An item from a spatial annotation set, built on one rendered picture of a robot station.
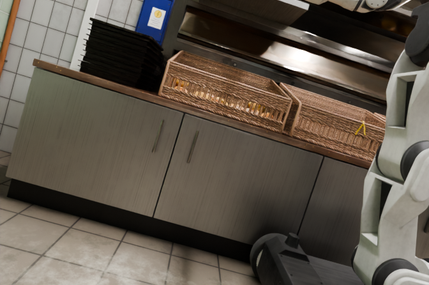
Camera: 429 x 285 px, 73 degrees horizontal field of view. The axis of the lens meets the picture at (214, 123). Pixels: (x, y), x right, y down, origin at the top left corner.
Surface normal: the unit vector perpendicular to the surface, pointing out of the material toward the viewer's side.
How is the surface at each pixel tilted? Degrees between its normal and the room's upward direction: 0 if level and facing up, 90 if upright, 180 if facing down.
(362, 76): 70
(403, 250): 90
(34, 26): 90
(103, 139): 90
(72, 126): 90
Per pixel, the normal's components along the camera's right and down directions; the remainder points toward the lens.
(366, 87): 0.15, -0.25
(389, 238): 0.05, 0.08
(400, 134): -1.00, -0.03
